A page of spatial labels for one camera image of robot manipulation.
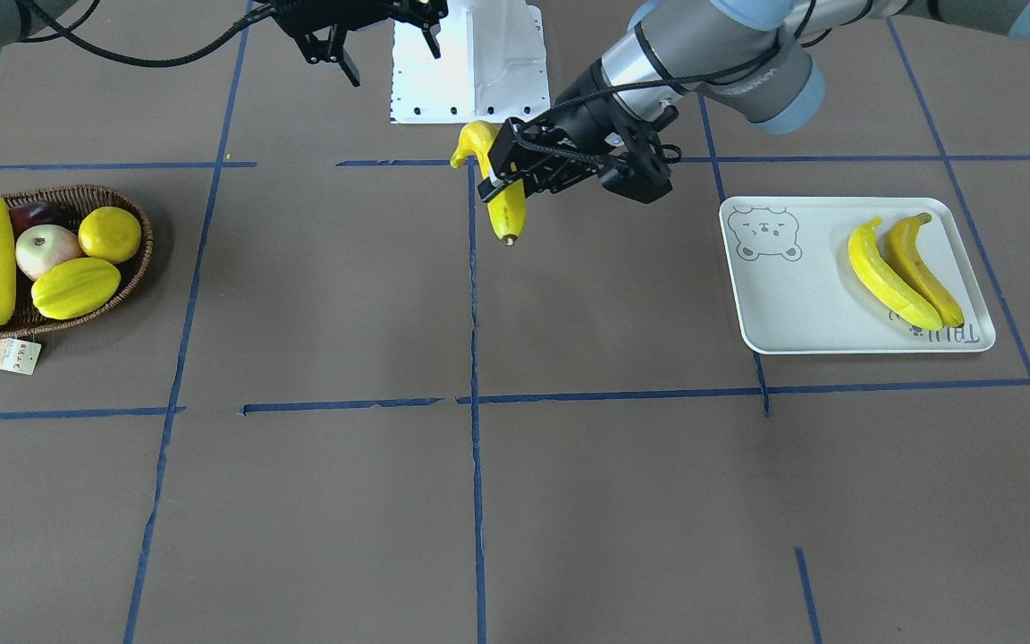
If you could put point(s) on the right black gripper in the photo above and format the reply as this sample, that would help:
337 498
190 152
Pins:
329 40

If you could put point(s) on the yellow green apple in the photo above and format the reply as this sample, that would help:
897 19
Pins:
44 247

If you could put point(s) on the paper basket tag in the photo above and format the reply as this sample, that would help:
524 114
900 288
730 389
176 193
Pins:
19 356

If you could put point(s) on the yellow lemon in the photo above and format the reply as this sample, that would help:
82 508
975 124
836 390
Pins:
110 233

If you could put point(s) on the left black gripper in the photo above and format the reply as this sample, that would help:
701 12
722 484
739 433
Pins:
583 101

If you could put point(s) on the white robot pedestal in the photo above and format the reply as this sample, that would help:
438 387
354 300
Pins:
492 66

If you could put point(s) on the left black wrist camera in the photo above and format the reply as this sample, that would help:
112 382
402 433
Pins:
642 176

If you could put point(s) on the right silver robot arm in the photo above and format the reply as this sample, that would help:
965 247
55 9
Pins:
21 22

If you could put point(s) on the white bear tray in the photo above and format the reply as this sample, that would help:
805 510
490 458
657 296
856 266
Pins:
795 291

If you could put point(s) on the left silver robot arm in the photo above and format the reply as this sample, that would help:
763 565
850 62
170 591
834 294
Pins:
751 56

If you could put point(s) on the dark purple fruit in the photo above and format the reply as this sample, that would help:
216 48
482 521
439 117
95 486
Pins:
41 212

